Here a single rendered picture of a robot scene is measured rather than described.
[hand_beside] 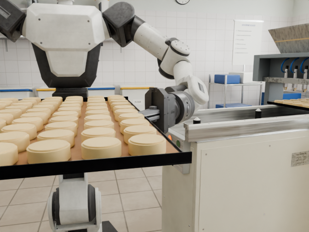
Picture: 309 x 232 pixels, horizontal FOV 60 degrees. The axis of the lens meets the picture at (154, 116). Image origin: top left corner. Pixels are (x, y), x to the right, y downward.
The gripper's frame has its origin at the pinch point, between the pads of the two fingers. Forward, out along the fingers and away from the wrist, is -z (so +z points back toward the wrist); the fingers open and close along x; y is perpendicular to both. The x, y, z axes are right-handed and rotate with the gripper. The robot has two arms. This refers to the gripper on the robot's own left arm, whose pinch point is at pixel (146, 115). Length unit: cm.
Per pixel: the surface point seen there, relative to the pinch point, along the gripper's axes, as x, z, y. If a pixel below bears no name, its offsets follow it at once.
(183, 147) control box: -19.3, 38.2, -8.8
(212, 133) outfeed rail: -13.6, 43.8, 0.4
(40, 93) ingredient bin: -27, 201, -329
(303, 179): -40, 82, 30
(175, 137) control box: -16.7, 41.9, -14.2
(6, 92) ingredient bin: -24, 168, -363
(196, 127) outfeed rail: -10.6, 38.1, -3.7
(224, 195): -40, 48, 5
